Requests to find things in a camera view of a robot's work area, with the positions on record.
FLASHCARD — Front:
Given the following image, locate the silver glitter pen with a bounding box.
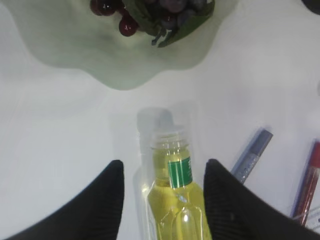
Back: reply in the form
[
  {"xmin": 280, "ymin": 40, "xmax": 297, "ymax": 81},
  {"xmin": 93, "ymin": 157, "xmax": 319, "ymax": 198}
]
[{"xmin": 231, "ymin": 128, "xmax": 274, "ymax": 184}]

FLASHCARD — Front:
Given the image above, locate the purple artificial grape bunch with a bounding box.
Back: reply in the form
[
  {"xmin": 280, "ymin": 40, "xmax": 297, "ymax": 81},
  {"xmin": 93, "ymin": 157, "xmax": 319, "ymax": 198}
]
[{"xmin": 89, "ymin": 0, "xmax": 216, "ymax": 48}]

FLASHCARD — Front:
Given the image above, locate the clear plastic ruler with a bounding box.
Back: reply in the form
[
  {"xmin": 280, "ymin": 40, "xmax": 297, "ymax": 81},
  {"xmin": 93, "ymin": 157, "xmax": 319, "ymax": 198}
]
[{"xmin": 305, "ymin": 206, "xmax": 320, "ymax": 233}]

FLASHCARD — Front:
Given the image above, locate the red glitter pen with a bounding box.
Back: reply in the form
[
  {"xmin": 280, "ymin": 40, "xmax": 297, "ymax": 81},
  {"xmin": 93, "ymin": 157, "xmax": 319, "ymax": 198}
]
[{"xmin": 292, "ymin": 140, "xmax": 320, "ymax": 226}]

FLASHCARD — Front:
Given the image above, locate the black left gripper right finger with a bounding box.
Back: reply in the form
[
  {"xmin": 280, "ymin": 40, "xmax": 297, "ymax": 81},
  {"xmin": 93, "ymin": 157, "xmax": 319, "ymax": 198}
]
[{"xmin": 204, "ymin": 159, "xmax": 320, "ymax": 240}]

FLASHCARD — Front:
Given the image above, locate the pale green ruffled plate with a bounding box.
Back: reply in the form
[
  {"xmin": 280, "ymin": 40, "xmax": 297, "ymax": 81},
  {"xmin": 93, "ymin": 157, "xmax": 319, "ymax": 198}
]
[{"xmin": 3, "ymin": 0, "xmax": 238, "ymax": 90}]

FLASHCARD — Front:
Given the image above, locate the green tea plastic bottle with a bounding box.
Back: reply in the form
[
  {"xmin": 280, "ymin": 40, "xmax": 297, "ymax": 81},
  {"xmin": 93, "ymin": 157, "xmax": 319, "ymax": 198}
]
[{"xmin": 134, "ymin": 107, "xmax": 212, "ymax": 240}]

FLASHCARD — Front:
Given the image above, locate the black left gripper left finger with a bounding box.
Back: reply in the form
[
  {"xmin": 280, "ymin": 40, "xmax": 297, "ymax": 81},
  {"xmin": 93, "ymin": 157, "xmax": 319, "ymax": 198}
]
[{"xmin": 10, "ymin": 160, "xmax": 125, "ymax": 240}]

